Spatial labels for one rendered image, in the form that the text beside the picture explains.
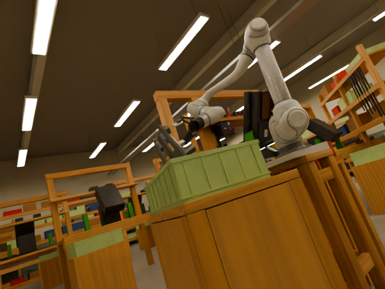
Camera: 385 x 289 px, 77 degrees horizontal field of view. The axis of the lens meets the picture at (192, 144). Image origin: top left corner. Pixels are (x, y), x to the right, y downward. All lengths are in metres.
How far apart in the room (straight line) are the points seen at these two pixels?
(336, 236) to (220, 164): 0.81
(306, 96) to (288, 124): 10.69
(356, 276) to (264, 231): 0.74
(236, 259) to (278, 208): 0.25
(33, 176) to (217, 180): 11.14
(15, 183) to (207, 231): 11.14
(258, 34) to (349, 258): 1.31
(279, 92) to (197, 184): 0.84
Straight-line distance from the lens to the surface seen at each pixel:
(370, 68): 4.65
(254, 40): 1.64
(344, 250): 1.57
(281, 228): 0.99
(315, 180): 1.50
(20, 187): 11.74
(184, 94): 2.63
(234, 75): 1.75
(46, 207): 8.48
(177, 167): 0.90
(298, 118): 1.43
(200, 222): 0.84
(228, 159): 0.99
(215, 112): 1.63
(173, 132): 2.35
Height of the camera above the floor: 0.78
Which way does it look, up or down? 13 degrees up
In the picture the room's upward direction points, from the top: 18 degrees counter-clockwise
